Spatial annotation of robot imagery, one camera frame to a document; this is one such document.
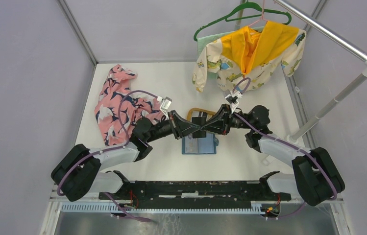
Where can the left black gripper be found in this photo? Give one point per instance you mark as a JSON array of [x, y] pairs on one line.
[[180, 126]]

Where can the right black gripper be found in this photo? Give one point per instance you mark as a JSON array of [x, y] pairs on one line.
[[221, 123]]

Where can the oval wooden tray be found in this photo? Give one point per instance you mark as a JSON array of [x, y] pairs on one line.
[[198, 112]]

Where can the black credit card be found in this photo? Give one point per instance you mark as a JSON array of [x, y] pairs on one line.
[[200, 121]]

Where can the blue leather card holder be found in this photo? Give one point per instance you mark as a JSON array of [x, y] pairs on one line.
[[200, 146]]

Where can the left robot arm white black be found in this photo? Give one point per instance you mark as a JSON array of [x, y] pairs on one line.
[[80, 171]]

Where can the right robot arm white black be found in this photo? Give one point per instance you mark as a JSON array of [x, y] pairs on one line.
[[315, 177]]

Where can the pink shark print garment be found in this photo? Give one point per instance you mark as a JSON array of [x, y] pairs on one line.
[[116, 115]]

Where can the dinosaur print yellow lined jacket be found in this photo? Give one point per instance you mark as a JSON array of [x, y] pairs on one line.
[[280, 46]]

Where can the light green cloth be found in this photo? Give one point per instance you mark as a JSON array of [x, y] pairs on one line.
[[204, 40]]

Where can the green plastic hanger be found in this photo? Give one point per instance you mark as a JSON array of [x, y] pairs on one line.
[[237, 15]]

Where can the metal clothes rack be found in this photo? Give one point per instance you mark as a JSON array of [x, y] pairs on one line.
[[329, 90]]

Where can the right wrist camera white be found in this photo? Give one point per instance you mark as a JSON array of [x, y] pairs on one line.
[[233, 99]]

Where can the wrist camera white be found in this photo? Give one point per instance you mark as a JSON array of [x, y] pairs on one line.
[[165, 103], [233, 99]]

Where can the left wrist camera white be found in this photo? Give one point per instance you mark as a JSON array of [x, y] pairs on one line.
[[165, 103]]

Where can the white plastic bracket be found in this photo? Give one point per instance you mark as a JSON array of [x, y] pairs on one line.
[[268, 160]]

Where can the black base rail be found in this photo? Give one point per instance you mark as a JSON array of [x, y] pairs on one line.
[[197, 194]]

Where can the pink wire hanger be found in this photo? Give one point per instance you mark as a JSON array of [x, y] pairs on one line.
[[260, 19]]

